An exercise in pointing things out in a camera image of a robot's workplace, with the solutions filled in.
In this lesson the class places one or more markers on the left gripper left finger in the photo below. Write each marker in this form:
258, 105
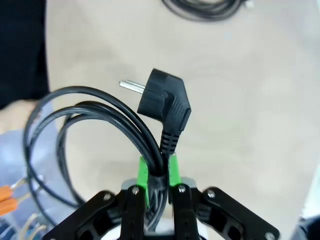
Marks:
142, 175

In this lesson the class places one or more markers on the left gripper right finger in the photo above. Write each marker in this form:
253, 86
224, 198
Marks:
175, 172

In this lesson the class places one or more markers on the person's right hand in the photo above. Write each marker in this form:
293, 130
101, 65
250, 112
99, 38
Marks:
12, 117

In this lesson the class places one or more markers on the person's black T-shirt torso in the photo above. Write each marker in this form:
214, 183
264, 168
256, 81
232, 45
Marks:
20, 50

